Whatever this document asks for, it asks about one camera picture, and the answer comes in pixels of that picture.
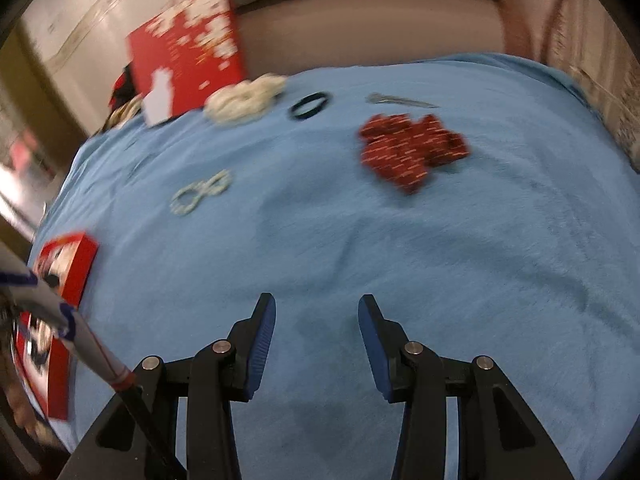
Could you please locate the patterned cushion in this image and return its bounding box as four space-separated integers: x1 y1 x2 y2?
542 0 640 171

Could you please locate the red cloth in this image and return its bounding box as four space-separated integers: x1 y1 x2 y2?
109 72 135 109

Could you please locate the shallow red tray box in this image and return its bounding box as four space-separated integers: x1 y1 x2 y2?
15 232 99 421

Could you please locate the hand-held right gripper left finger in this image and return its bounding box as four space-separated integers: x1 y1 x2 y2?
57 292 277 480

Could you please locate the beige striped fabric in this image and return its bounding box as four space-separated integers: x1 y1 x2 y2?
102 97 146 133

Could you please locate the pale twisted hair tie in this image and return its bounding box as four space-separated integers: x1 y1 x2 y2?
170 169 233 217

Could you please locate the beige sofa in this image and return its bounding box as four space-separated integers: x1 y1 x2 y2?
235 0 551 81

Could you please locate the blue blanket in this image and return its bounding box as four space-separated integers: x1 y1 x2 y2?
25 51 640 480

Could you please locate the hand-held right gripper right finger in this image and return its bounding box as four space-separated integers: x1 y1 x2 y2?
358 294 576 480

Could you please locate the white fluffy scrunchie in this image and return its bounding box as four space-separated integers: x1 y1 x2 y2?
204 73 288 126

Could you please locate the red box lid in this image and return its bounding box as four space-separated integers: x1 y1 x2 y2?
125 0 247 127

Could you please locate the black hair tie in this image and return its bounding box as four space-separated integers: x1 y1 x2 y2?
288 91 332 122

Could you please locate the metal hair clip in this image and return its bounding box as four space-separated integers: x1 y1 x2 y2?
365 92 441 109

